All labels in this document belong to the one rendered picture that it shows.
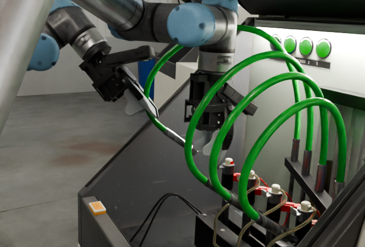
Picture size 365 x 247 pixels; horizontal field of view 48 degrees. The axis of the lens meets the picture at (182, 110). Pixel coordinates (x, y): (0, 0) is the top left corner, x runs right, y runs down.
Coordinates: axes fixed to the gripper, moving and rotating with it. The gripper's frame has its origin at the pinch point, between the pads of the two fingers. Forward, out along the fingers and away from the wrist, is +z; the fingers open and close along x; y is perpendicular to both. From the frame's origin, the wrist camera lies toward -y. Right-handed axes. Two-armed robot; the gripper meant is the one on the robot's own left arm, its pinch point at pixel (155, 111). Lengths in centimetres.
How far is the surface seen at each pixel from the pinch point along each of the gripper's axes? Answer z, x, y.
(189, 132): 9.3, 18.7, -5.1
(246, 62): 5.9, 15.0, -21.8
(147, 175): 10.1, -23.5, 17.1
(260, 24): -2.7, -25.7, -36.1
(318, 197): 35.8, 9.5, -15.9
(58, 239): 4, -160, 124
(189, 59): -57, -323, -15
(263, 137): 17.7, 29.6, -14.8
